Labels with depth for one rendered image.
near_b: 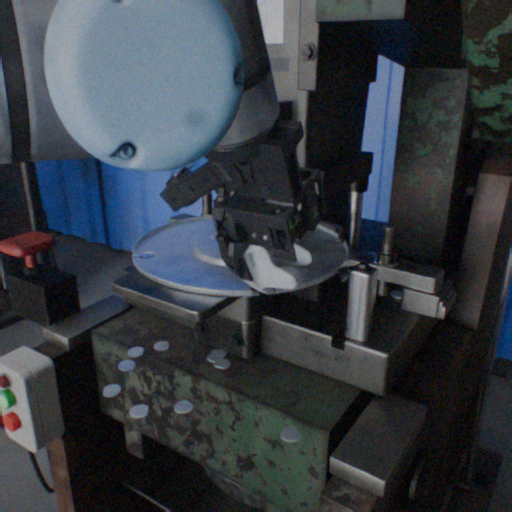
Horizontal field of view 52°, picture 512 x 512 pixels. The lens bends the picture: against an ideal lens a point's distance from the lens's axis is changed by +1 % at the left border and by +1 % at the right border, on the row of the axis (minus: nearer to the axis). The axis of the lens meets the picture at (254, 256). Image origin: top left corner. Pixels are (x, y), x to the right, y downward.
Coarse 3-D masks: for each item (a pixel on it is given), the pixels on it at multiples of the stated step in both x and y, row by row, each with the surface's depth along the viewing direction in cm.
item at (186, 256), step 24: (144, 240) 73; (168, 240) 73; (192, 240) 73; (312, 240) 73; (336, 240) 74; (144, 264) 65; (168, 264) 65; (192, 264) 65; (216, 264) 65; (312, 264) 65; (336, 264) 65; (192, 288) 58; (216, 288) 59; (240, 288) 59; (288, 288) 58
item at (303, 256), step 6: (294, 246) 53; (300, 246) 53; (270, 252) 55; (300, 252) 53; (306, 252) 53; (300, 258) 54; (306, 258) 54; (276, 264) 56; (282, 264) 56; (288, 264) 56; (294, 264) 55; (300, 264) 55; (306, 264) 54
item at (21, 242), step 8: (32, 232) 83; (40, 232) 83; (8, 240) 80; (16, 240) 80; (24, 240) 79; (32, 240) 80; (40, 240) 80; (48, 240) 80; (8, 248) 78; (16, 248) 77; (24, 248) 77; (32, 248) 78; (40, 248) 79; (48, 248) 80; (32, 256) 81; (32, 264) 81
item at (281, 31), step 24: (264, 0) 62; (288, 0) 60; (264, 24) 63; (288, 24) 61; (288, 48) 62; (288, 72) 63; (288, 96) 64; (312, 96) 63; (336, 96) 68; (312, 120) 64; (336, 120) 70; (312, 144) 65; (336, 144) 71
